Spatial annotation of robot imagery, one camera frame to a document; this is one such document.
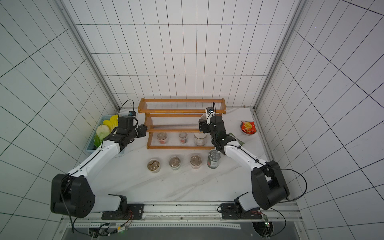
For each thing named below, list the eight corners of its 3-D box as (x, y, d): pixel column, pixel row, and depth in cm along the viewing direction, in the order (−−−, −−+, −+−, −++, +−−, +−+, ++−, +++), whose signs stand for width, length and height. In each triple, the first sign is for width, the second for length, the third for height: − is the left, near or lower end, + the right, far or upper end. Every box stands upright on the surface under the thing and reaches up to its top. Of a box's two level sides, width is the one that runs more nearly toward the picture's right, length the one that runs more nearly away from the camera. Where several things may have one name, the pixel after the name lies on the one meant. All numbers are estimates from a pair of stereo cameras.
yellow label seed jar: (148, 173, 87) (146, 169, 83) (150, 162, 91) (148, 158, 87) (159, 173, 87) (157, 169, 83) (160, 162, 91) (159, 158, 87)
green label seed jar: (169, 170, 88) (168, 166, 84) (170, 160, 92) (169, 155, 88) (179, 170, 88) (179, 166, 84) (180, 160, 93) (179, 155, 88)
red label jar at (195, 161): (190, 168, 89) (190, 164, 84) (190, 158, 93) (190, 154, 89) (201, 168, 89) (202, 164, 84) (201, 158, 93) (202, 154, 89)
